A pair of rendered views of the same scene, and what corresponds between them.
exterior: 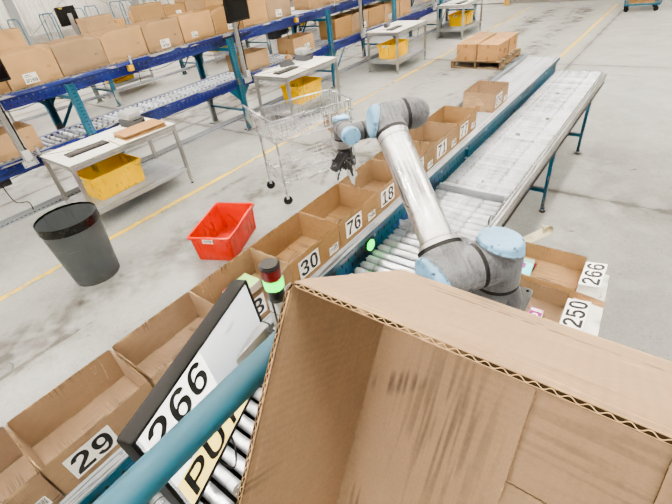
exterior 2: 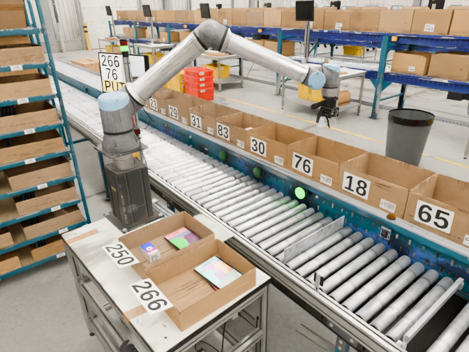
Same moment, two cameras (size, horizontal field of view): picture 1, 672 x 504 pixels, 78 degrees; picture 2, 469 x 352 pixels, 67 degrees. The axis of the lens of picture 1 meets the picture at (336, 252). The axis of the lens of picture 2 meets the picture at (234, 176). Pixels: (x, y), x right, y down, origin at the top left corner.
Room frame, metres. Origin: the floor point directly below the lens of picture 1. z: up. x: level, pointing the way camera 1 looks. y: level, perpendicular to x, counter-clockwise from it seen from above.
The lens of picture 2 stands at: (1.96, -2.14, 1.85)
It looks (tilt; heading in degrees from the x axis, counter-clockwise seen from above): 26 degrees down; 101
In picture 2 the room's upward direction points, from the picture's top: 1 degrees counter-clockwise
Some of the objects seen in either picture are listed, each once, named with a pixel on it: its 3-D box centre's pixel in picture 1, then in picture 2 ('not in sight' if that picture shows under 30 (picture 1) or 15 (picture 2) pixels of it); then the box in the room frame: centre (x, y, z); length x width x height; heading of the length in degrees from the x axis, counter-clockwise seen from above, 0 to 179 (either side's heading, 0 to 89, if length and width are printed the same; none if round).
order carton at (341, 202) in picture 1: (339, 213); (326, 160); (2.15, -0.05, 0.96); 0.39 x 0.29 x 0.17; 139
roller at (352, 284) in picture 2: (452, 216); (365, 274); (2.31, -0.80, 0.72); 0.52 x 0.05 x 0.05; 49
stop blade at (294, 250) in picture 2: (432, 234); (315, 238); (2.09, -0.61, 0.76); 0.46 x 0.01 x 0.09; 49
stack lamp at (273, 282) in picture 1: (272, 276); (123, 45); (0.80, 0.16, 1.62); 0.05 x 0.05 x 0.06
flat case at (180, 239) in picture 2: not in sight; (185, 240); (1.44, -0.74, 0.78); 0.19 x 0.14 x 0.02; 143
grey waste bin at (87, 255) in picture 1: (82, 245); (405, 139); (3.29, 2.29, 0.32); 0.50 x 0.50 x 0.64
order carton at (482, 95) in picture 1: (485, 96); not in sight; (3.93, -1.61, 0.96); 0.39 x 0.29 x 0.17; 139
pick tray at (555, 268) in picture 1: (538, 269); (201, 279); (1.60, -1.03, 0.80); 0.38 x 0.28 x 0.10; 50
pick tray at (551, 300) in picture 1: (516, 305); (167, 244); (1.37, -0.81, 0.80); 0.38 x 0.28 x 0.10; 50
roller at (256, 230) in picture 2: (409, 264); (275, 221); (1.87, -0.41, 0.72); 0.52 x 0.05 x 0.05; 49
